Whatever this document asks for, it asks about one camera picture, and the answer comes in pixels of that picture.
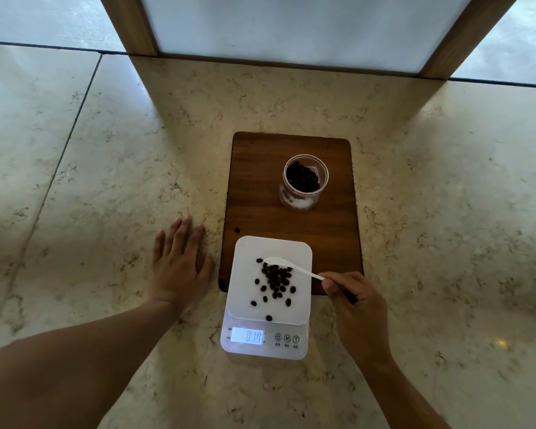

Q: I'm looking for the clear glass jar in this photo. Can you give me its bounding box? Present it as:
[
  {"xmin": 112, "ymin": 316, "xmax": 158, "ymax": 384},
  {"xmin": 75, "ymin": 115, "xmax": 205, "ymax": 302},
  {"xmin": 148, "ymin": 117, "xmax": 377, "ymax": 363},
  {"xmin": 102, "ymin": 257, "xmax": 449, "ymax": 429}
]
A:
[{"xmin": 279, "ymin": 154, "xmax": 330, "ymax": 212}]

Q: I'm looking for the person's left hand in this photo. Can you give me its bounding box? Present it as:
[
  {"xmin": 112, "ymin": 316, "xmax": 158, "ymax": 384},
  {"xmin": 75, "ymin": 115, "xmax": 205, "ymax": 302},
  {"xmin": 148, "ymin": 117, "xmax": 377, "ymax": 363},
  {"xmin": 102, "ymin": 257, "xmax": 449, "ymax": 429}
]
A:
[{"xmin": 147, "ymin": 215, "xmax": 215, "ymax": 313}]

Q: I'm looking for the pile of loose coffee beans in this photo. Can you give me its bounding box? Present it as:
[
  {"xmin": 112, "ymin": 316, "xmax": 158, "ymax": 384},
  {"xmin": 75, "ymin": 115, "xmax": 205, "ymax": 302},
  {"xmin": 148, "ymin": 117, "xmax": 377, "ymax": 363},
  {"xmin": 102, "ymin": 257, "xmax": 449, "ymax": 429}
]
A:
[{"xmin": 250, "ymin": 258, "xmax": 297, "ymax": 322}]

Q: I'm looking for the person's right forearm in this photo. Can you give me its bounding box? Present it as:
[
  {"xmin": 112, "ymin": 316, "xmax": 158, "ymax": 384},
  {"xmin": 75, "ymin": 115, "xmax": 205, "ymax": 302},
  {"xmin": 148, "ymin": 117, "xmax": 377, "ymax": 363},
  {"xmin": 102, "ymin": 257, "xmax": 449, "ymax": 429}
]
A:
[{"xmin": 361, "ymin": 356, "xmax": 453, "ymax": 429}]

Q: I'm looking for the heap of jarred coffee beans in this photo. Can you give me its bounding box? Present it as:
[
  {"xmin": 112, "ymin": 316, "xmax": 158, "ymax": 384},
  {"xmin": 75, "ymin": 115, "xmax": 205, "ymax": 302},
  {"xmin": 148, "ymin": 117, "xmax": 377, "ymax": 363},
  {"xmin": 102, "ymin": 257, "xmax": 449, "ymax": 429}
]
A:
[{"xmin": 286, "ymin": 161, "xmax": 321, "ymax": 194}]

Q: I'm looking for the white digital kitchen scale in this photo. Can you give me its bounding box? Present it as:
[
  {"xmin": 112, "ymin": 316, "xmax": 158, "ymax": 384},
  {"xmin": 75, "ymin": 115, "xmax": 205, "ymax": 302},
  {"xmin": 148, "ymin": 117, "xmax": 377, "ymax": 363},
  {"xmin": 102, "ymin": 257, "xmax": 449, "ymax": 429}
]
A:
[{"xmin": 220, "ymin": 236, "xmax": 313, "ymax": 361}]

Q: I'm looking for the dark wooden board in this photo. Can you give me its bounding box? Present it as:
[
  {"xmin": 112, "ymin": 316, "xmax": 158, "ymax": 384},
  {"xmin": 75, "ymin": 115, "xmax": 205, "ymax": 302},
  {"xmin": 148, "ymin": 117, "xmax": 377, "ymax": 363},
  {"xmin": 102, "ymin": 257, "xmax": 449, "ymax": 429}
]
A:
[{"xmin": 218, "ymin": 131, "xmax": 364, "ymax": 296}]

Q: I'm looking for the person's right hand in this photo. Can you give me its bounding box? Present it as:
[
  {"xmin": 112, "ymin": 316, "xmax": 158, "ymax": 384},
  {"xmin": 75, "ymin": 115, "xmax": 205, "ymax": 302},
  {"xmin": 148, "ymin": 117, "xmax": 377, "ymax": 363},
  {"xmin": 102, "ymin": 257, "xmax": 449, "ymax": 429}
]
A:
[{"xmin": 321, "ymin": 271, "xmax": 392, "ymax": 369}]

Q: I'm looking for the white frosted panel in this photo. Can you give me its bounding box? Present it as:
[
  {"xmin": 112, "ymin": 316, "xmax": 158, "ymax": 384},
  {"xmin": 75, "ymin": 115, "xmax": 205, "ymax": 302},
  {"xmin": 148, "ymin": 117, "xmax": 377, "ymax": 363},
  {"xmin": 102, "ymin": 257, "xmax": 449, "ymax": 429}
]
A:
[{"xmin": 140, "ymin": 0, "xmax": 474, "ymax": 75}]

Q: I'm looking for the person's left forearm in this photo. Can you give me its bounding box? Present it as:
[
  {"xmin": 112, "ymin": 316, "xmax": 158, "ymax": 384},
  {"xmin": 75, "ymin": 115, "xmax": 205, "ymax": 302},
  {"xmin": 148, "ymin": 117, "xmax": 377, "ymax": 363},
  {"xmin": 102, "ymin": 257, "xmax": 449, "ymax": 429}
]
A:
[{"xmin": 0, "ymin": 298, "xmax": 185, "ymax": 429}]

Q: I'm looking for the brown wooden post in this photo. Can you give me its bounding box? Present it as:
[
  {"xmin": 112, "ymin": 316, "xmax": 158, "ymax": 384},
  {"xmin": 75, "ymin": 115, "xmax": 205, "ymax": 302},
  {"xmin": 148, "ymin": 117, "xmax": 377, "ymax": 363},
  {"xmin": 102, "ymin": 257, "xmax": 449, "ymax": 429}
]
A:
[
  {"xmin": 419, "ymin": 0, "xmax": 521, "ymax": 80},
  {"xmin": 99, "ymin": 0, "xmax": 160, "ymax": 57}
]

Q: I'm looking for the white plastic spoon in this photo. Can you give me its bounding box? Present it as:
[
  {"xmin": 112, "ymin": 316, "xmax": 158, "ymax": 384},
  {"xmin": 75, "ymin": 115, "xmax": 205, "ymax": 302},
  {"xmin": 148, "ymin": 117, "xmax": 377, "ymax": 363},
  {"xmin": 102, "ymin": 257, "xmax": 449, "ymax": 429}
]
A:
[{"xmin": 263, "ymin": 257, "xmax": 326, "ymax": 282}]

